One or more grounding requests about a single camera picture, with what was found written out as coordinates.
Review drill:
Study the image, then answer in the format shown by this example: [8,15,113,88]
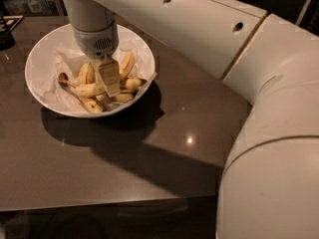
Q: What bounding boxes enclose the yellow banana with dark stem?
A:
[77,62,96,85]

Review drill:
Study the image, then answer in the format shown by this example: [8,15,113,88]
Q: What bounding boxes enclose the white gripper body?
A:
[73,22,119,59]

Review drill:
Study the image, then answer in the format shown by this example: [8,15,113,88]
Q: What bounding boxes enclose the white bowl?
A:
[25,24,149,111]

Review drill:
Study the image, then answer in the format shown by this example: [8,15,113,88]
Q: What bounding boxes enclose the white paper liner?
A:
[40,40,156,118]

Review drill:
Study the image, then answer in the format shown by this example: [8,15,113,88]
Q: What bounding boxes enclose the short banana right side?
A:
[114,78,147,103]

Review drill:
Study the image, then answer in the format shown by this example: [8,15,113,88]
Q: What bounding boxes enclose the bottles on background shelf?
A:
[0,0,63,16]

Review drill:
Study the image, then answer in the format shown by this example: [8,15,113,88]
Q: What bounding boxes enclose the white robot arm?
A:
[64,0,319,239]

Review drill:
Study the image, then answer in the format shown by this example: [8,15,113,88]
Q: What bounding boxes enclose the long yellow banana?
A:
[77,51,136,98]

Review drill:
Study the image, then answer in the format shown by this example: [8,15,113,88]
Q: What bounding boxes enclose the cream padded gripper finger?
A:
[94,59,121,98]

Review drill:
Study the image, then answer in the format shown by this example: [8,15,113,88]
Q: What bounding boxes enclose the bottom banana with long stem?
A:
[58,73,104,114]

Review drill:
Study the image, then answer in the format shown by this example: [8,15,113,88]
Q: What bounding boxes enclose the dark object at left edge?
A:
[0,16,23,51]

